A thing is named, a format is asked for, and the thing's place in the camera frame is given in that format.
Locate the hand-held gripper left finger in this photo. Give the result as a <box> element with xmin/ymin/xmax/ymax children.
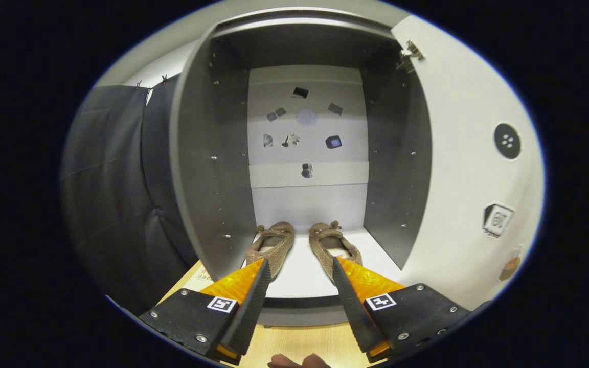
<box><xmin>139</xmin><ymin>258</ymin><xmax>272</xmax><ymax>365</ymax></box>

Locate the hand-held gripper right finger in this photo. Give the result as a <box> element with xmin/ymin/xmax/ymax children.
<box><xmin>332</xmin><ymin>256</ymin><xmax>472</xmax><ymax>363</ymax></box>

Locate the brown bow shoe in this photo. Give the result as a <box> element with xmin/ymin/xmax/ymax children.
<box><xmin>309</xmin><ymin>221</ymin><xmax>363</xmax><ymax>282</ymax></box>
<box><xmin>245</xmin><ymin>221</ymin><xmax>296</xmax><ymax>279</ymax></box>

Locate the grey shoe cabinet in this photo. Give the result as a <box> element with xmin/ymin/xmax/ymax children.
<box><xmin>169</xmin><ymin>8</ymin><xmax>433</xmax><ymax>328</ymax></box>

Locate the metal door hinge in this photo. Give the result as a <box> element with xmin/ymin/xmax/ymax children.
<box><xmin>397</xmin><ymin>40</ymin><xmax>425</xmax><ymax>72</ymax></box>

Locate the black backdrop cloth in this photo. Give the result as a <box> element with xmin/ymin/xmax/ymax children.
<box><xmin>61</xmin><ymin>74</ymin><xmax>208</xmax><ymax>302</ymax></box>

